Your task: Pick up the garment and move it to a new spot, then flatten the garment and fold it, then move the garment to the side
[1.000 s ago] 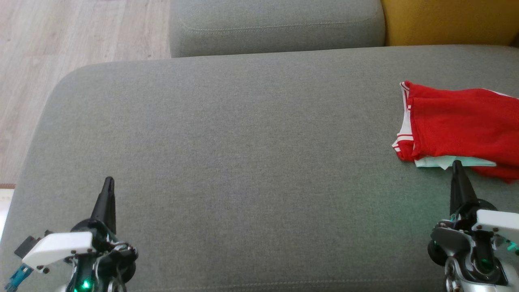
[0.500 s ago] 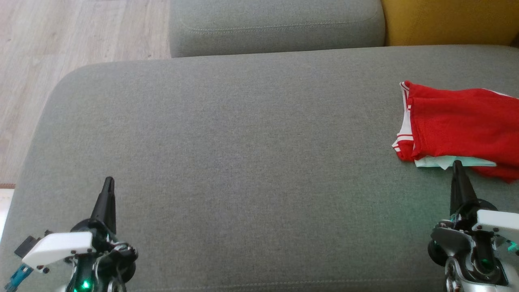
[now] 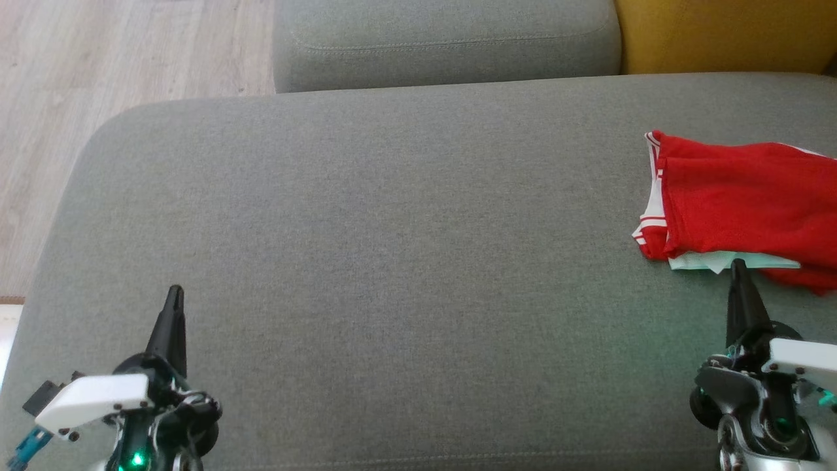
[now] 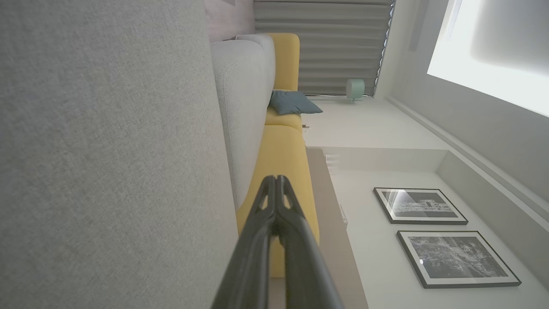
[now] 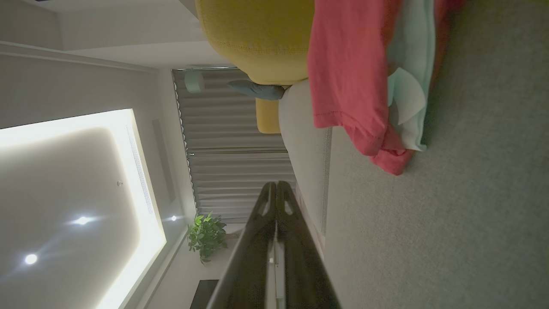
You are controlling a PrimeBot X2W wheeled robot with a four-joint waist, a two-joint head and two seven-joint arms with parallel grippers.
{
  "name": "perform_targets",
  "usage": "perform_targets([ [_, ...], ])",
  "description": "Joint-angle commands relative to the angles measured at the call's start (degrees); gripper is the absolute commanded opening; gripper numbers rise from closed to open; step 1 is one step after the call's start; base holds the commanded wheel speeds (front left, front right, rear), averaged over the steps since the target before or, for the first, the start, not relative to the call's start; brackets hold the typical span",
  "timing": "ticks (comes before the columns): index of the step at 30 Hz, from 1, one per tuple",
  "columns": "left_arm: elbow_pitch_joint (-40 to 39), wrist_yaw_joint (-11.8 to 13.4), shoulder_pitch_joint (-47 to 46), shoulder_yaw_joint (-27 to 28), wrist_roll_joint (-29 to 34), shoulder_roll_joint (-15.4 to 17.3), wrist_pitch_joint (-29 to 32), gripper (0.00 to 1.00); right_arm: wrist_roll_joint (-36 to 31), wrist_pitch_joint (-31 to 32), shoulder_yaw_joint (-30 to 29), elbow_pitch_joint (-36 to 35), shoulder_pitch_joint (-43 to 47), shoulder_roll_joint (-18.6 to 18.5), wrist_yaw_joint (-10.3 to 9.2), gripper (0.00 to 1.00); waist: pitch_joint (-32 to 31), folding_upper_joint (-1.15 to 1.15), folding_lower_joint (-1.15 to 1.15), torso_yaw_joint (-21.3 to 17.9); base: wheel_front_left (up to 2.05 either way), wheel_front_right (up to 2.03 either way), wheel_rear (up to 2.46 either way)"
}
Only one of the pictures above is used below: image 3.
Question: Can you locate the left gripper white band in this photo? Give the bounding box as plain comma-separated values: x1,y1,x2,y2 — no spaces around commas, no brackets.
36,285,188,438

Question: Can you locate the large grey sofa seat cushion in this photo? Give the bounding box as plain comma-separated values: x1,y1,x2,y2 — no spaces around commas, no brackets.
0,72,837,471

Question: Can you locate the yellow sofa backrest cushion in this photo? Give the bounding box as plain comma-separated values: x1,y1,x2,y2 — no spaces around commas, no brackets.
615,0,837,76

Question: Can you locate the red and white sports garment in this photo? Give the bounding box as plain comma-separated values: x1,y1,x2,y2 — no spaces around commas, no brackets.
631,130,837,296

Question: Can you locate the left camera cable teal plug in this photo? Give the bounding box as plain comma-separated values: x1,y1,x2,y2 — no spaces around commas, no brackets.
3,428,53,468

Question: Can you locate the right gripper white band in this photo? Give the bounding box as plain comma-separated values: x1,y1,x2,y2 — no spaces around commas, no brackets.
726,259,837,387

